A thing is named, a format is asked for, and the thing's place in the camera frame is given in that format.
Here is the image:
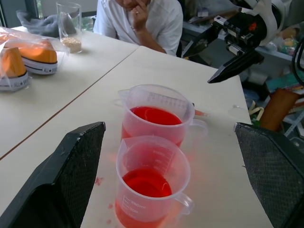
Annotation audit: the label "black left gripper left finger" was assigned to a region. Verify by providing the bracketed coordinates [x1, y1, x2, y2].
[0, 121, 106, 228]

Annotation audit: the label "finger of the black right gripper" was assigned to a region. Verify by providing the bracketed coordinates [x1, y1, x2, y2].
[182, 22, 225, 59]
[207, 47, 265, 84]

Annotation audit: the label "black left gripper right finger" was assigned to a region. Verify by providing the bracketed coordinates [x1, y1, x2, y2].
[233, 122, 304, 228]

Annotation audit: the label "beaker with red liquid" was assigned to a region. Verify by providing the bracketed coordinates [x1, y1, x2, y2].
[118, 84, 209, 148]
[115, 135, 195, 228]

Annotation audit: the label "person left hand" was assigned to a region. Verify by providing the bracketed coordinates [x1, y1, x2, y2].
[123, 0, 151, 31]

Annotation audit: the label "person in white shirt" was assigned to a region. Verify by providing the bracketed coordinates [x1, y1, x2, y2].
[93, 0, 184, 57]

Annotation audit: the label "brown cylinder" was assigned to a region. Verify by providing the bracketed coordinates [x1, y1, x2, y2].
[259, 87, 300, 132]

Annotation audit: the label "orange canvas sneaker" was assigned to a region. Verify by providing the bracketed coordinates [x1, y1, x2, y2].
[0, 46, 29, 92]
[17, 39, 58, 76]

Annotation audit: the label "tall glass with grains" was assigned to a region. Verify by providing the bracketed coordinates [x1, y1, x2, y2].
[56, 1, 83, 54]

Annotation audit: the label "orange sneakers in plastic bag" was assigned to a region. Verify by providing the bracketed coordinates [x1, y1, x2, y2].
[0, 26, 70, 93]

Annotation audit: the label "grey cloth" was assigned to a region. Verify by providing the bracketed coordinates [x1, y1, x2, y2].
[16, 9, 77, 38]

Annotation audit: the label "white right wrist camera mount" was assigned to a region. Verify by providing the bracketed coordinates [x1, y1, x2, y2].
[229, 0, 287, 47]

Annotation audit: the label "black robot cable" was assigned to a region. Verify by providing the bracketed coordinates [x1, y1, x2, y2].
[290, 35, 304, 86]

